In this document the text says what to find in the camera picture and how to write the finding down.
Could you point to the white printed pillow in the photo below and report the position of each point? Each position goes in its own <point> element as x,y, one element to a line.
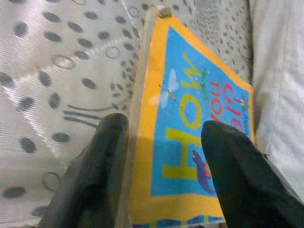
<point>278,83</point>

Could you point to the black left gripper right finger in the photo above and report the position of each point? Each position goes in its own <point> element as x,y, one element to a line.
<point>249,185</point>

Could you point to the white grey-speckled quilted mattress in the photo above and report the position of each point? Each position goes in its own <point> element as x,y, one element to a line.
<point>59,71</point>

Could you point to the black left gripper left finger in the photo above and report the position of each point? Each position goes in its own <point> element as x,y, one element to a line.
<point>95,178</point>

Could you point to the yellow and blue picture book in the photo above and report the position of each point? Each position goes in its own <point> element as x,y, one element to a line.
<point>171,118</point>

